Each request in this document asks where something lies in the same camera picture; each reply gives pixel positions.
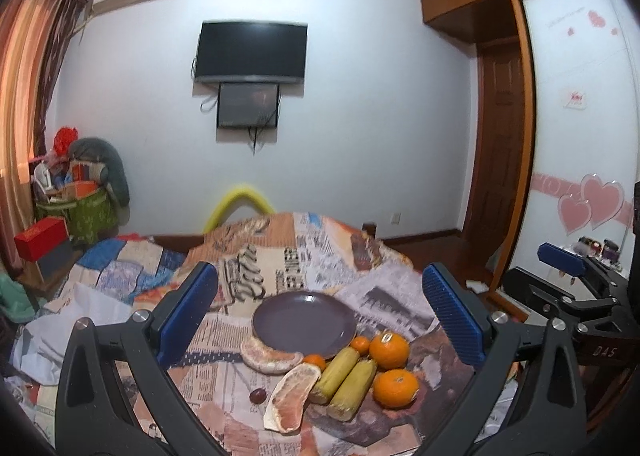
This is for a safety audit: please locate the peeled pomelo segment back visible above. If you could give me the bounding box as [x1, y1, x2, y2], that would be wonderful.
[240, 335, 304, 375]

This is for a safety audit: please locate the large orange with sticker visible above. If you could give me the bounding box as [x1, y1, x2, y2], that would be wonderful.
[369, 331, 410, 370]

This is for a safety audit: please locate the blue patchwork quilt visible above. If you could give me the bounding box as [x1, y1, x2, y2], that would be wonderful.
[67, 238, 186, 304]

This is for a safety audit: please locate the newspaper print bed cover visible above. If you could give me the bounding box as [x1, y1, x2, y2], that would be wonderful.
[124, 211, 522, 456]

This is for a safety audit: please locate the dark red grape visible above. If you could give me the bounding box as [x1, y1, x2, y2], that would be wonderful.
[250, 388, 268, 405]

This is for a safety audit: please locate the large orange front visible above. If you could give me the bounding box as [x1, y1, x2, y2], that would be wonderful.
[372, 369, 420, 410]

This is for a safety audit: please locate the yellow corn cob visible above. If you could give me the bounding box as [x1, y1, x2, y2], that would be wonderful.
[326, 358, 378, 422]
[309, 346, 360, 405]

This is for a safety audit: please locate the dark purple round plate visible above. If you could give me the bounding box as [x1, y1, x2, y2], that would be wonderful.
[252, 291, 357, 360]

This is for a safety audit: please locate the peeled pomelo segment front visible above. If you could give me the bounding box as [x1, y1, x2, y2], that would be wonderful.
[262, 363, 321, 434]

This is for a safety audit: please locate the red plastic bag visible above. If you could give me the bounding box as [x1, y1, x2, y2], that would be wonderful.
[53, 127, 79, 157]

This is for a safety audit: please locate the small tangerine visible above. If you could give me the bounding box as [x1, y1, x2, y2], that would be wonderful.
[303, 354, 326, 372]
[349, 335, 370, 358]

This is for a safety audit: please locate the green storage bag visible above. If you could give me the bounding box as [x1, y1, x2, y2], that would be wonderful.
[35, 188, 118, 246]

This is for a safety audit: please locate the brown wooden door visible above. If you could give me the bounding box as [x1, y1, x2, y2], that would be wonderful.
[463, 38, 525, 265]

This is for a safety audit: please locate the black wall television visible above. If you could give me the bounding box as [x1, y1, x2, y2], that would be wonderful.
[193, 21, 308, 84]

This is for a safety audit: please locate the red gift box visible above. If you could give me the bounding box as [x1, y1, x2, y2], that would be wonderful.
[14, 216, 68, 262]

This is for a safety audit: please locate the small black wall monitor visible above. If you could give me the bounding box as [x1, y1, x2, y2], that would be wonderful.
[217, 83, 280, 130]

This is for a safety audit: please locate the orange striped curtain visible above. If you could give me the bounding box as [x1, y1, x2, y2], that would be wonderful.
[1, 0, 88, 276]

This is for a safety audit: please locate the peeled pomelo segment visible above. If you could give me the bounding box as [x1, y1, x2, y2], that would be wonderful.
[240, 335, 304, 375]
[262, 363, 321, 434]

